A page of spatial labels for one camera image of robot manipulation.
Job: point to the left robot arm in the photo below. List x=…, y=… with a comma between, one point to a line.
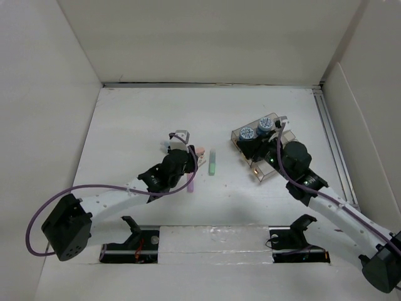
x=74, y=224

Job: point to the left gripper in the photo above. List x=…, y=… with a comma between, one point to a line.
x=190, y=162

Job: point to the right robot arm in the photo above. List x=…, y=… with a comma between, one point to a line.
x=373, y=249

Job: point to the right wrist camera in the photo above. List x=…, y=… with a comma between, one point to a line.
x=282, y=123

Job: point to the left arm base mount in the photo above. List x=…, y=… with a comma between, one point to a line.
x=141, y=246

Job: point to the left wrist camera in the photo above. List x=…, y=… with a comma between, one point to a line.
x=179, y=140

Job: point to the pink mini stapler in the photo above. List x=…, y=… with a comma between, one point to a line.
x=200, y=151

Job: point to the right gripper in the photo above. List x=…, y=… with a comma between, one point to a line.
x=255, y=146

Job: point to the clear three-drawer organizer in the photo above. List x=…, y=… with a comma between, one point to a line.
x=261, y=169

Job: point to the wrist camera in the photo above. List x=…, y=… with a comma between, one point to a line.
x=282, y=123
x=179, y=140

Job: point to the white staples box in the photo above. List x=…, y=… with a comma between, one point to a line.
x=201, y=161

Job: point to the blue round jar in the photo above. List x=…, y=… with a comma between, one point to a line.
x=246, y=133
x=265, y=125

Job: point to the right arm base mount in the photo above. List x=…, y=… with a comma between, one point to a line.
x=289, y=245

